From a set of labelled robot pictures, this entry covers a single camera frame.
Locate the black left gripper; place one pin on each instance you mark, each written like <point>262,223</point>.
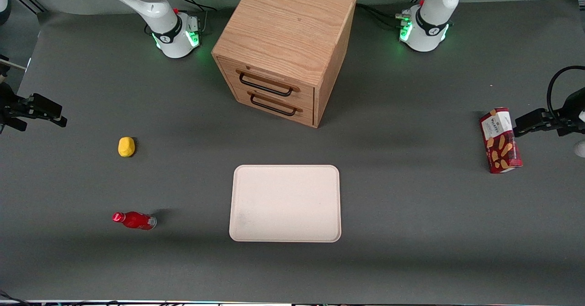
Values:
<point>571,110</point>

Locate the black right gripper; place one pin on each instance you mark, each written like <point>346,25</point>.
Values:
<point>6,106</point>

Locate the red coke bottle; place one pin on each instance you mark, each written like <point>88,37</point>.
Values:
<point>135,220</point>

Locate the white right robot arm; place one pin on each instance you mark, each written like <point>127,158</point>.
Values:
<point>151,4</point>

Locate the cream rectangular tray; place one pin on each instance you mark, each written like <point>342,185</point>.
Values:
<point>285,203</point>

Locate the red cookie box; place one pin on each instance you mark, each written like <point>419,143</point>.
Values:
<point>500,146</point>

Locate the yellow lemon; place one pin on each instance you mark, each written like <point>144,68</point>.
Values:
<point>126,146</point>

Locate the dark grey table mat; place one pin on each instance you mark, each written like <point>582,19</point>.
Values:
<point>411,233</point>

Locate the wooden two-drawer cabinet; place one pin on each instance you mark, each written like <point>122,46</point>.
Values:
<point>283,23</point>

